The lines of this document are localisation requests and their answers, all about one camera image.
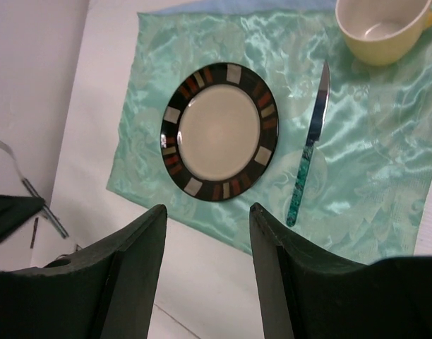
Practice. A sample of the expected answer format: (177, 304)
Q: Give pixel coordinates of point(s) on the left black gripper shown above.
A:
(15, 211)

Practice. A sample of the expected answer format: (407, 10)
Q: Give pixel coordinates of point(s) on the dark rimmed cream plate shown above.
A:
(219, 132)

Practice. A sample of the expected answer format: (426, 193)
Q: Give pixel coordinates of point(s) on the yellow cup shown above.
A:
(381, 32)

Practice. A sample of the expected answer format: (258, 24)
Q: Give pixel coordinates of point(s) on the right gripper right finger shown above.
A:
(307, 292)

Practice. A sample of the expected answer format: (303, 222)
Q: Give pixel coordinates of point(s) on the silver table knife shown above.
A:
(313, 135)

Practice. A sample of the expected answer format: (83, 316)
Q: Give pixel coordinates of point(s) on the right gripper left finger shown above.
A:
(105, 290)

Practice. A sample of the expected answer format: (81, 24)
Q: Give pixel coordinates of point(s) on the fork with teal handle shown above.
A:
(47, 213)

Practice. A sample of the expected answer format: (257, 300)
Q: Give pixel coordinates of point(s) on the green patterned cloth napkin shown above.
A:
(371, 169)

